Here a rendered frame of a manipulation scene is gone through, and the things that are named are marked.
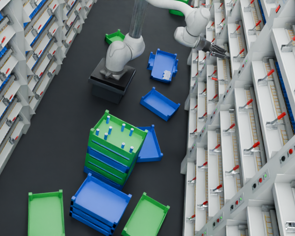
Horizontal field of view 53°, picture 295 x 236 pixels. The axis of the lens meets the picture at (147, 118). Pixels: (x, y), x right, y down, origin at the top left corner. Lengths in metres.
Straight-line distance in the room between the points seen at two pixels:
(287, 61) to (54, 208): 1.56
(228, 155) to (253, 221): 0.47
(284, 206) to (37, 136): 1.78
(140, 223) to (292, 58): 1.36
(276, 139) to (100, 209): 1.11
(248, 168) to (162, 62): 1.92
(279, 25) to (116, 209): 1.33
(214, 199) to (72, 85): 1.63
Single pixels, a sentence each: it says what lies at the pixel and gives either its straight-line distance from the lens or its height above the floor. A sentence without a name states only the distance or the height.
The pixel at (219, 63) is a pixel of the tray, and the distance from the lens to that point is 2.17.
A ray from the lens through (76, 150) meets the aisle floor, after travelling 2.28.
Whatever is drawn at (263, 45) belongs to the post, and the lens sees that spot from 1.57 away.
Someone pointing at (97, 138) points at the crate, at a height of 0.44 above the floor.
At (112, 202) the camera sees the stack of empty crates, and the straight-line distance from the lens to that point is 1.92.
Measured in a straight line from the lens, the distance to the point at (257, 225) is 1.23.
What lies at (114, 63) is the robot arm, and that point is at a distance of 2.43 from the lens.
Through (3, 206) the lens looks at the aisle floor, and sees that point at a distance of 2.09.
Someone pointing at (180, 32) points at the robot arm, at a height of 0.90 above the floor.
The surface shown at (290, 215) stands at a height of 1.12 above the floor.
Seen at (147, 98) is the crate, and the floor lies 0.00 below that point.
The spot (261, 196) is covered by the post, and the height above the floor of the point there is 1.01.
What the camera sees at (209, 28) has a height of 0.58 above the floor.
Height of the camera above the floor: 1.88
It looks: 47 degrees down
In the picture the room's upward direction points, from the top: 21 degrees clockwise
